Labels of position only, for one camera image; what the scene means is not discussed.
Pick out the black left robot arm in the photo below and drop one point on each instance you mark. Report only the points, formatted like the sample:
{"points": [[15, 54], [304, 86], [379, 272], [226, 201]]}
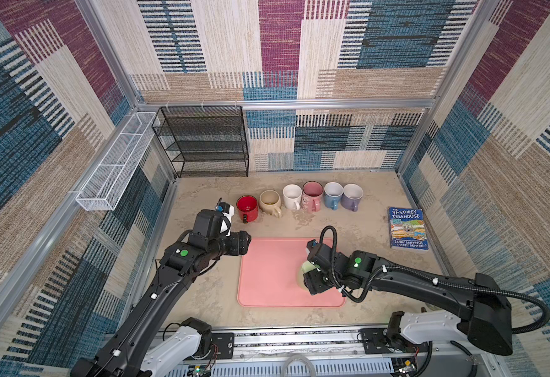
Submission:
{"points": [[129, 351]]}

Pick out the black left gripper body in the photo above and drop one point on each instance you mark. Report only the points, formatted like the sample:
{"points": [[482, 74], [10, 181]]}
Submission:
{"points": [[233, 244]]}

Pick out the beige ceramic teapot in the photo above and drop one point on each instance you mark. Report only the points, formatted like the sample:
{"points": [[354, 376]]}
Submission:
{"points": [[270, 203]]}

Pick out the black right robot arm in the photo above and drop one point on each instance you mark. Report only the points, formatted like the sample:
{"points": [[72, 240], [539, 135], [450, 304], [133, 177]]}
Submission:
{"points": [[484, 314]]}

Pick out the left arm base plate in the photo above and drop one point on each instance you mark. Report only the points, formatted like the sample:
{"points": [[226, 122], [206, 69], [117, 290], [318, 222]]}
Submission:
{"points": [[219, 346]]}

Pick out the pink plastic tray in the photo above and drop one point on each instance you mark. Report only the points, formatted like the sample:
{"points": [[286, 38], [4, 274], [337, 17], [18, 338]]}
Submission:
{"points": [[269, 276]]}

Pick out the purple ceramic mug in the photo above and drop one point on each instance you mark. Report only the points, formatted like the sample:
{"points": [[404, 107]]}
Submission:
{"points": [[352, 195]]}

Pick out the light green mug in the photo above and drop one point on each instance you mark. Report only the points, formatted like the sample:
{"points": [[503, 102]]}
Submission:
{"points": [[305, 271]]}

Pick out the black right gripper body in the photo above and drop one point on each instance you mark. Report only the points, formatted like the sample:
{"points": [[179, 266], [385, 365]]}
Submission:
{"points": [[316, 280]]}

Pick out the white ceramic mug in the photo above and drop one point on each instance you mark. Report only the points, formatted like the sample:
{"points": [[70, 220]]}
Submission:
{"points": [[292, 197]]}

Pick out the blue treehouse book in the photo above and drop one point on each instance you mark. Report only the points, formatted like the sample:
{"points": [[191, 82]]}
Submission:
{"points": [[407, 229]]}

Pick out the blue ceramic mug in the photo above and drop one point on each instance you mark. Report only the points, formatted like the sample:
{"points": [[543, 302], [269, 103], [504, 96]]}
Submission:
{"points": [[333, 192]]}

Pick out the white wire mesh basket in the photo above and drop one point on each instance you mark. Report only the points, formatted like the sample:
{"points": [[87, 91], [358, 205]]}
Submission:
{"points": [[104, 189]]}

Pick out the red ceramic mug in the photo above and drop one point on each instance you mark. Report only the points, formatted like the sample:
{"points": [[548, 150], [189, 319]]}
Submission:
{"points": [[248, 208]]}

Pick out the pink ghost mug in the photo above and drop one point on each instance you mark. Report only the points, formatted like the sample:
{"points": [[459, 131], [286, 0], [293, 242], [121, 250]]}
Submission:
{"points": [[312, 194]]}

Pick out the black wire shelf rack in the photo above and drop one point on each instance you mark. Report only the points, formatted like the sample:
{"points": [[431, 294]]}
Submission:
{"points": [[204, 141]]}

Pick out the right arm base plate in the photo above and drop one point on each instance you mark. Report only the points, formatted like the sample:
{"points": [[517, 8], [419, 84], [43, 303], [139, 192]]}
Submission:
{"points": [[384, 341]]}

